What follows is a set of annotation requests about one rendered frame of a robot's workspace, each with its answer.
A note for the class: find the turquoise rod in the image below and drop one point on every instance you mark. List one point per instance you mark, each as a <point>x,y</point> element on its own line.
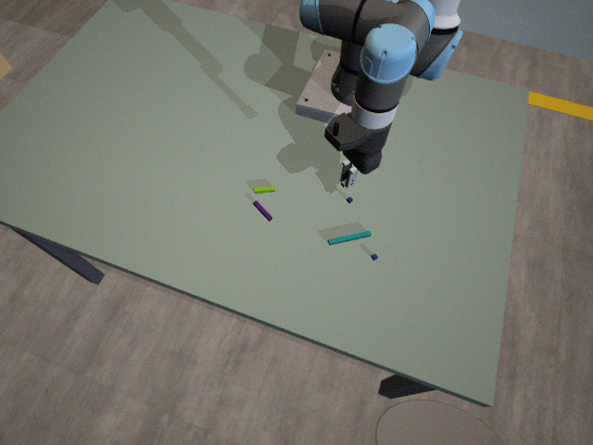
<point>348,238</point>

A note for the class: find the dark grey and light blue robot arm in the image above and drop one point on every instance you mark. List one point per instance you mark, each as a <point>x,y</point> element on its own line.
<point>375,59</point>

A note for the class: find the lime green rod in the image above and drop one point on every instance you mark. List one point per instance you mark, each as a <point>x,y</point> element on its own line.
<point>264,189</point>

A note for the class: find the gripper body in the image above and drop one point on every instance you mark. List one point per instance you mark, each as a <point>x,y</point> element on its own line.
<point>362,137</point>

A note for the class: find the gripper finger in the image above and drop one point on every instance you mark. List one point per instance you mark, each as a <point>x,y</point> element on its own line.
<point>346,166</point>
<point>352,175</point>

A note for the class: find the purple rod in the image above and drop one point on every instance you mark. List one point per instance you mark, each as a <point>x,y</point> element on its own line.
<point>263,211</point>

